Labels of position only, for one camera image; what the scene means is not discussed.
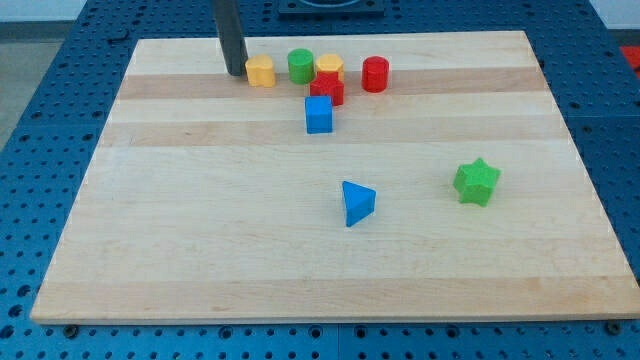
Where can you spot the yellow hexagon block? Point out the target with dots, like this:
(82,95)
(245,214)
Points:
(330,63)

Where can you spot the red star block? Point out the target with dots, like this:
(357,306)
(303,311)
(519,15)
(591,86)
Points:
(328,84)

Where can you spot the blue triangle block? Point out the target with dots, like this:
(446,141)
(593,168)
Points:
(359,202)

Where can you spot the blue cube block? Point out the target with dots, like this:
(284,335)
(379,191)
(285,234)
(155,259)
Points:
(318,114)

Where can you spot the yellow heart block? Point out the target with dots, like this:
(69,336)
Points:
(260,71)

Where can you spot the red object at edge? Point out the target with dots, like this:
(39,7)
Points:
(632,56)

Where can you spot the black cylindrical robot arm stick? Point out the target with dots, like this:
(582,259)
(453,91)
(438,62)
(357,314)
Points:
(230,33)

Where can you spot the green star block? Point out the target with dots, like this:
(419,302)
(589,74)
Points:
(475,182)

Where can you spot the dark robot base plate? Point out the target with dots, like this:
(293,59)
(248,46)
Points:
(296,8)

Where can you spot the green cylinder block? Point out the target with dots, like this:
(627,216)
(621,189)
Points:
(301,66)

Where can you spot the red cylinder block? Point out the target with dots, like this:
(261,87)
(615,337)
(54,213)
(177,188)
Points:
(375,74)

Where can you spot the light wooden board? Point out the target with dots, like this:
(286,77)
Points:
(207,202)

